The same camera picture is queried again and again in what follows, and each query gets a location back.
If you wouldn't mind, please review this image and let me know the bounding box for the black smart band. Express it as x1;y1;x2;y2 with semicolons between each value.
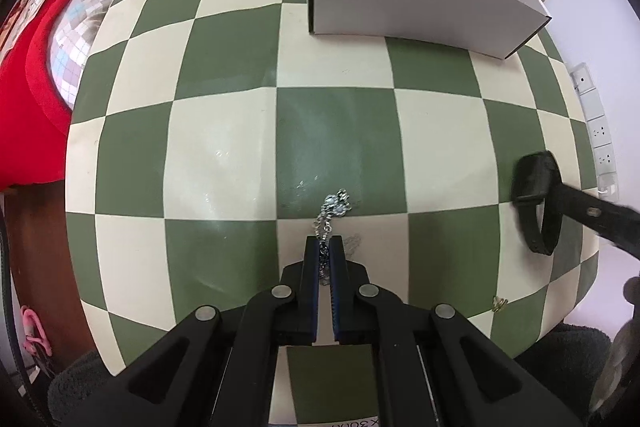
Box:
511;150;562;256

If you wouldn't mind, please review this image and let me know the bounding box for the red bed blanket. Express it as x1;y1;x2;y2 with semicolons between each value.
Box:
1;0;72;190

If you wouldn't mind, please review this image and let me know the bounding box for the small gold earring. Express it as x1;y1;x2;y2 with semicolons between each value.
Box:
491;296;509;313

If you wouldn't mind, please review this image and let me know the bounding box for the white wall power strip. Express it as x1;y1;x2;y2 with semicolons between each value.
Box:
570;63;620;202

